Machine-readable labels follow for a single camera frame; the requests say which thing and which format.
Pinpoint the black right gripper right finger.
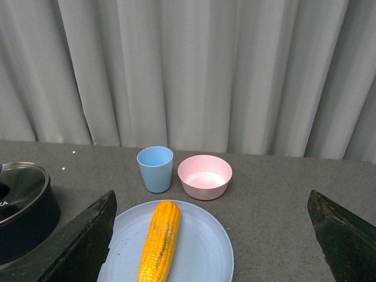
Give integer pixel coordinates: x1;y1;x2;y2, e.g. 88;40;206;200
307;190;375;281

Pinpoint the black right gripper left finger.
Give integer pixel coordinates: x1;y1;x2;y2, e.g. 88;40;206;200
1;190;117;281

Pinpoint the yellow corn cob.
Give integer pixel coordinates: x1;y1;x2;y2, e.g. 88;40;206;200
137;201;181;281

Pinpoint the glass pot lid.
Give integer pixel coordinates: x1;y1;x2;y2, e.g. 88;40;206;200
1;162;51;224

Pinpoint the dark blue saucepan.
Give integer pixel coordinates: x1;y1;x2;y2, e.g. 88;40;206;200
0;175;62;264

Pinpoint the light blue cup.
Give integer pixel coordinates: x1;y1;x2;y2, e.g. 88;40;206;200
137;146;174;193

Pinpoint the light blue plate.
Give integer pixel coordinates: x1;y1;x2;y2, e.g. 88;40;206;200
98;200;234;281

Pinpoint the pink bowl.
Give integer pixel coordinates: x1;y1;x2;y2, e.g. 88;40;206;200
177;155;233;200

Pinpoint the white curtain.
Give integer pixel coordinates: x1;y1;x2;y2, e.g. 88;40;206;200
1;1;375;162

